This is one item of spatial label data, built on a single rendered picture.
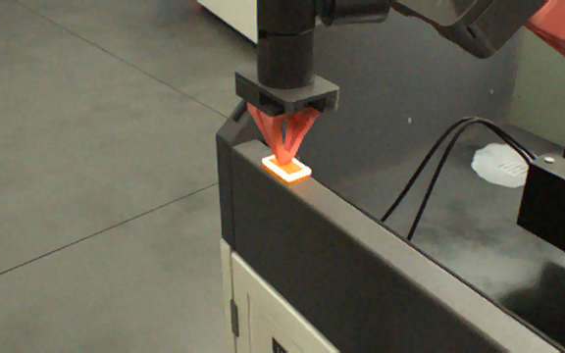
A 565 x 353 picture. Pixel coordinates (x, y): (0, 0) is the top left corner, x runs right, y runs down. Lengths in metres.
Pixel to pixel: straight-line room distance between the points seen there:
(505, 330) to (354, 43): 0.44
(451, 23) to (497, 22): 0.02
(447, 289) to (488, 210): 0.35
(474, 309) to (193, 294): 1.53
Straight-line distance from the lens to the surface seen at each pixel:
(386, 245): 0.62
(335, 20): 0.65
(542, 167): 0.72
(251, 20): 3.81
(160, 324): 1.95
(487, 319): 0.56
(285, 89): 0.65
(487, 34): 0.28
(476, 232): 0.87
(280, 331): 0.84
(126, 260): 2.20
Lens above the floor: 1.32
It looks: 31 degrees down
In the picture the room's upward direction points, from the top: straight up
